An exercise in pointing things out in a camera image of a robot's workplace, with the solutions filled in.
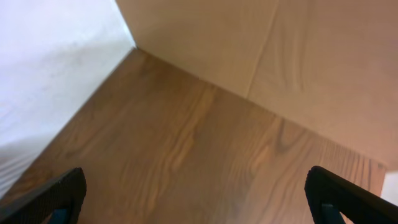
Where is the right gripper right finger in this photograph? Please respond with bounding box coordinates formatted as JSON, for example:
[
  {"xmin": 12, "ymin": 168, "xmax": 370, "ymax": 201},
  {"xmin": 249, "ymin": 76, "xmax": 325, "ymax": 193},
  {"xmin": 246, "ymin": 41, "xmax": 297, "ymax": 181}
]
[{"xmin": 305, "ymin": 166, "xmax": 397, "ymax": 224}]

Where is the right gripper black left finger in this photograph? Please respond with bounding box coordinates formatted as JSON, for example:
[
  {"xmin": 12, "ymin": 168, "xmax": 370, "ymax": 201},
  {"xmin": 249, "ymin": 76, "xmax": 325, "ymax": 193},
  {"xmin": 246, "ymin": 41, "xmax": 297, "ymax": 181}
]
[{"xmin": 1, "ymin": 167, "xmax": 86, "ymax": 224}]

